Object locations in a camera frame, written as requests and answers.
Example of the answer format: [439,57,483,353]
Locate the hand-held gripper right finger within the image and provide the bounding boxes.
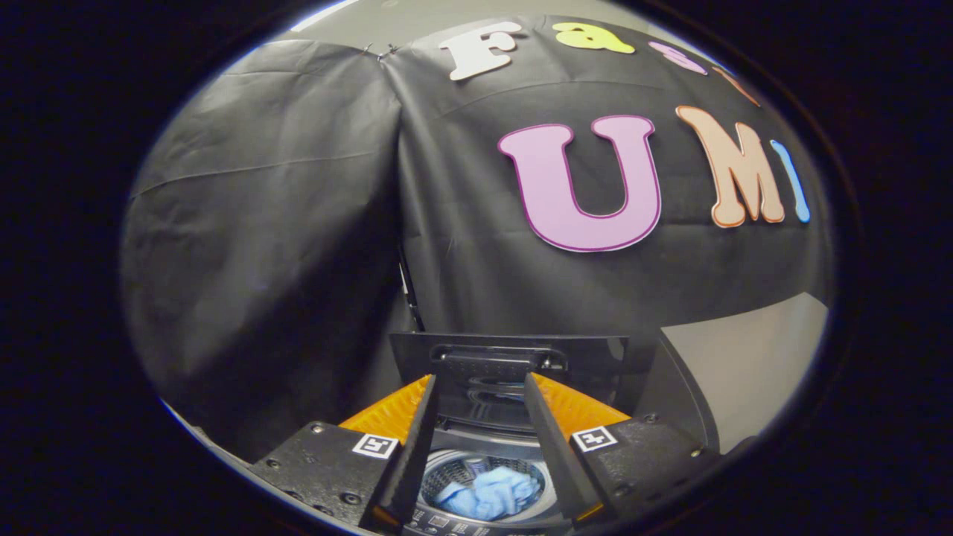
[523,372,721,523]

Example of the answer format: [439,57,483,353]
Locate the black backdrop cloth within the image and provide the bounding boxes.
[119,15,835,462]

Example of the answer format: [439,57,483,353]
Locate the light blue garment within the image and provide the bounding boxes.
[436,468,541,520]

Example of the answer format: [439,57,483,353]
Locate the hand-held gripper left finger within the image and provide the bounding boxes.
[248,374,439,532]

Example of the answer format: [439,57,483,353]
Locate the beige cabinet with dark frame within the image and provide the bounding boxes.
[633,293,829,455]

